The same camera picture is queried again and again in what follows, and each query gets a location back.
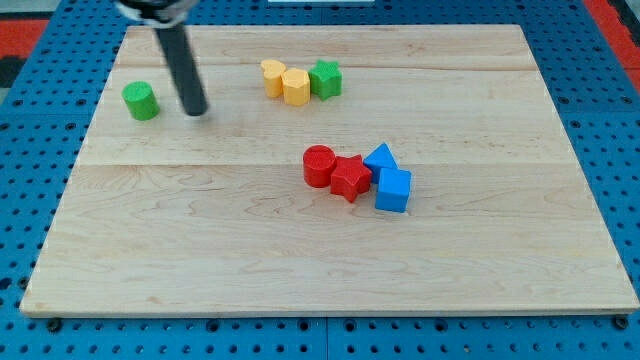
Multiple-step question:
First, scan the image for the red star block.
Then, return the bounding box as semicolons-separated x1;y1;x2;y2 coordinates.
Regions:
330;154;372;203

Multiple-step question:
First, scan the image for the red cylinder block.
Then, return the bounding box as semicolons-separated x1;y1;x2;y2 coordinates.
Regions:
303;145;336;188

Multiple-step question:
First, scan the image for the green star block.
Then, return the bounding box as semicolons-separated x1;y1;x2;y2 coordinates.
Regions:
308;60;343;101

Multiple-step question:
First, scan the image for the yellow hexagon block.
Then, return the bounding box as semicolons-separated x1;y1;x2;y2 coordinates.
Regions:
281;68;310;106

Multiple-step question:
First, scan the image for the yellow heart block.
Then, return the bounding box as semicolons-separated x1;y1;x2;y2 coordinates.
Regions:
260;59;286;98

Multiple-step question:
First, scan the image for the blue cube block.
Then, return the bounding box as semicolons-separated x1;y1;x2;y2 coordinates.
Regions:
375;168;412;213

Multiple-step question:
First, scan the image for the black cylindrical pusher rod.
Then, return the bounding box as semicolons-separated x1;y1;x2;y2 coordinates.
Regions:
155;23;208;116

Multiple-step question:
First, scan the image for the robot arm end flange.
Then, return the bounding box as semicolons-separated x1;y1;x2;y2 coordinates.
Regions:
114;0;200;29

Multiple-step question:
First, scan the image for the blue triangle block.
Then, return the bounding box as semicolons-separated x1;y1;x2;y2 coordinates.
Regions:
363;143;398;184

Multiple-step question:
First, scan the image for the green cylinder block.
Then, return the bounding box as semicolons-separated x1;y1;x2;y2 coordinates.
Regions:
121;81;160;121

